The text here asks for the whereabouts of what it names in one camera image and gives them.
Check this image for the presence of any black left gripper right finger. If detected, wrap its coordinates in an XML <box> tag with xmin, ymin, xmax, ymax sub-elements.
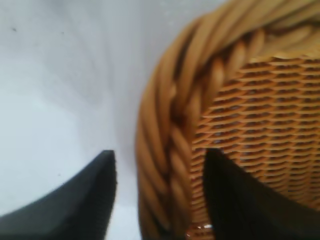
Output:
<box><xmin>203</xmin><ymin>148</ymin><xmax>320</xmax><ymax>240</ymax></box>

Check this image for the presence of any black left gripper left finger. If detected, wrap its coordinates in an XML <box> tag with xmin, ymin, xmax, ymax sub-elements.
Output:
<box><xmin>0</xmin><ymin>149</ymin><xmax>118</xmax><ymax>240</ymax></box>

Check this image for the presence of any tan woven wicker basket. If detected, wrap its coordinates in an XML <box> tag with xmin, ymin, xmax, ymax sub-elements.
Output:
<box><xmin>134</xmin><ymin>0</ymin><xmax>320</xmax><ymax>240</ymax></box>

